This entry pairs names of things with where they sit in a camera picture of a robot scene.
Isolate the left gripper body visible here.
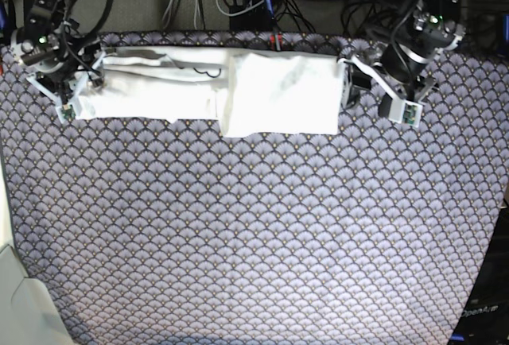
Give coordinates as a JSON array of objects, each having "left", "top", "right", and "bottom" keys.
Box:
[{"left": 337, "top": 52, "right": 437, "bottom": 125}]

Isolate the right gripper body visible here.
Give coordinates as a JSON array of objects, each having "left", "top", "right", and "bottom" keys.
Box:
[{"left": 10, "top": 30, "right": 106, "bottom": 119}]

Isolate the white printed T-shirt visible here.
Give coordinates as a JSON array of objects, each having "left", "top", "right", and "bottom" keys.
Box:
[{"left": 75, "top": 46, "right": 346, "bottom": 138}]

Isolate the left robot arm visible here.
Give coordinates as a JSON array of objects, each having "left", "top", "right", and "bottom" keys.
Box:
[{"left": 338, "top": 0, "right": 466, "bottom": 128}]

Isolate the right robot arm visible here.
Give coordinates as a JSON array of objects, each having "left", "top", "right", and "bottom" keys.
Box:
[{"left": 10, "top": 0, "right": 114, "bottom": 123}]

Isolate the red black table clamp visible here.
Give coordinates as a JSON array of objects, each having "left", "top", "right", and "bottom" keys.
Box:
[{"left": 270, "top": 32, "right": 283, "bottom": 52}]

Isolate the patterned grey fan tablecloth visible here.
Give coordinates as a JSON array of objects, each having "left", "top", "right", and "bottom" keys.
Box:
[{"left": 1, "top": 47, "right": 508, "bottom": 344}]

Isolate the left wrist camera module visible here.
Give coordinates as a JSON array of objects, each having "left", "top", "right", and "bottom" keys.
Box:
[{"left": 402, "top": 100, "right": 423, "bottom": 128}]

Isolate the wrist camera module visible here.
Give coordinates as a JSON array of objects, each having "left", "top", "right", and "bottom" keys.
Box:
[
  {"left": 402, "top": 100, "right": 423, "bottom": 128},
  {"left": 56, "top": 103, "right": 76, "bottom": 124}
]

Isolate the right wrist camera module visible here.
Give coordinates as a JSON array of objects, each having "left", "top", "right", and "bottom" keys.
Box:
[{"left": 56, "top": 103, "right": 76, "bottom": 124}]

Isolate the black cable bundle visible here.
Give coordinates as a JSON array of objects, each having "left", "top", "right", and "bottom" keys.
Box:
[{"left": 226, "top": 0, "right": 398, "bottom": 40}]

